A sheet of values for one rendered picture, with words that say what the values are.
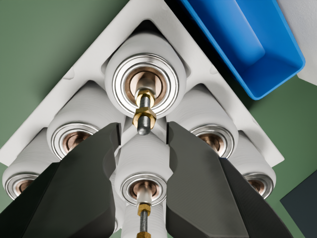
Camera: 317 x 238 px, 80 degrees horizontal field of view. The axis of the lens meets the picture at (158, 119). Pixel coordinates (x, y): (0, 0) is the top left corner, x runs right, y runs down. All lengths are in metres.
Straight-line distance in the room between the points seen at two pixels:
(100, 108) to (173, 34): 0.14
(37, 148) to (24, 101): 0.25
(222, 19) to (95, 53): 0.29
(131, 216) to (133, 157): 0.17
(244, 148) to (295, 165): 0.45
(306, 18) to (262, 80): 0.12
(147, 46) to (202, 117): 0.11
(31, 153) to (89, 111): 0.13
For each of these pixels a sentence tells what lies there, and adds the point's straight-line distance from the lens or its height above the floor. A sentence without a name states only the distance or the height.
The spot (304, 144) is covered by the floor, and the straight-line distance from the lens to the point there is 0.75.
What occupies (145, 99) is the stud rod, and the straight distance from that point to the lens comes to 0.17.
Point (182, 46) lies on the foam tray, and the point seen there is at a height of 0.18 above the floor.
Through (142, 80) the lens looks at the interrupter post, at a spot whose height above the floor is 0.26.
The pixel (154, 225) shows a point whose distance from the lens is 0.43.
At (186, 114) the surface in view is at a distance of 0.26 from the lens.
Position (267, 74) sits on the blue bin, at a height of 0.08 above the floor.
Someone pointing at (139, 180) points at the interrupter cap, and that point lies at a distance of 0.30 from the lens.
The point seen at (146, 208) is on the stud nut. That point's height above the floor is 0.29.
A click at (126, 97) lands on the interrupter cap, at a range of 0.22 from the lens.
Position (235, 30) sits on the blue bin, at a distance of 0.49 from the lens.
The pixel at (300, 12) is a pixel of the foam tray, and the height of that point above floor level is 0.11.
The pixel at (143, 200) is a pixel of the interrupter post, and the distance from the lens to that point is 0.29.
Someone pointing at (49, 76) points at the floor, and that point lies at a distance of 0.53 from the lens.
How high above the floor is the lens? 0.46
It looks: 61 degrees down
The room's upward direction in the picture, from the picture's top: 175 degrees clockwise
